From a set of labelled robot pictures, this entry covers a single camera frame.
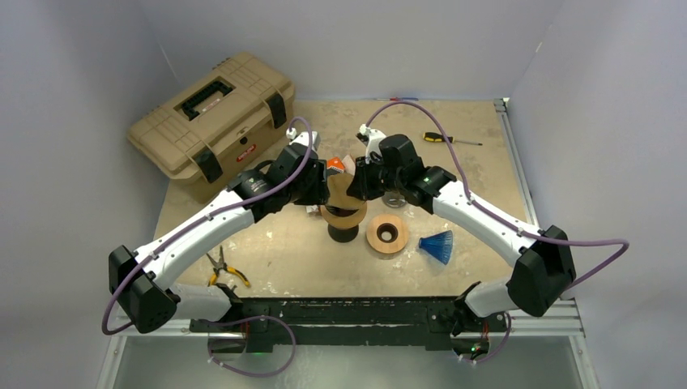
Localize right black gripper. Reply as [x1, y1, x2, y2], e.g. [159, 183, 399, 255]
[348, 153, 405, 200]

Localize brown paper coffee filter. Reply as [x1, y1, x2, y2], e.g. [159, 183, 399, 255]
[325, 173, 365, 210]

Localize wooden dripper stand black base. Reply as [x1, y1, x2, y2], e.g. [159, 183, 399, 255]
[320, 203, 368, 243]

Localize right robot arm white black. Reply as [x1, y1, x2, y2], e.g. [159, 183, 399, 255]
[347, 130, 576, 330]

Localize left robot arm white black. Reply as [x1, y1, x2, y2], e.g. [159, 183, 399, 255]
[101, 140, 329, 335]

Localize coffee paper filter box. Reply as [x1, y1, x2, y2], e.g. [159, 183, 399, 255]
[326, 155, 356, 175]

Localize glass carafe with collar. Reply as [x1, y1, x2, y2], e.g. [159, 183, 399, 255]
[382, 194, 408, 209]

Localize yellow black screwdriver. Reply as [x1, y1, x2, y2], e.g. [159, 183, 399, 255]
[422, 131, 484, 146]

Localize tan plastic toolbox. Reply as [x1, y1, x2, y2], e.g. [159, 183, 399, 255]
[127, 52, 296, 203]

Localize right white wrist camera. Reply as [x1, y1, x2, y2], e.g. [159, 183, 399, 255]
[356, 123, 386, 160]

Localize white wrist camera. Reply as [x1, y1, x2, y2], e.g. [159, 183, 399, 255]
[285, 127, 321, 152]
[356, 123, 386, 160]

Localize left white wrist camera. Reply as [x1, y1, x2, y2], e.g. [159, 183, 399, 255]
[285, 127, 321, 152]

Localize wooden ring dripper holder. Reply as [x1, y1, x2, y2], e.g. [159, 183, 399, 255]
[365, 214, 410, 254]

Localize yellow handled pliers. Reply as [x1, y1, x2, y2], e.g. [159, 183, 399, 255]
[205, 246, 252, 288]

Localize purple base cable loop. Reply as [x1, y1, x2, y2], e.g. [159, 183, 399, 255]
[207, 316, 297, 378]

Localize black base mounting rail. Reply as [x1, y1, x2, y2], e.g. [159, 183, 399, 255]
[190, 296, 507, 353]

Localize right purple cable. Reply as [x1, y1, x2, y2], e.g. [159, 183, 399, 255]
[365, 100, 630, 293]

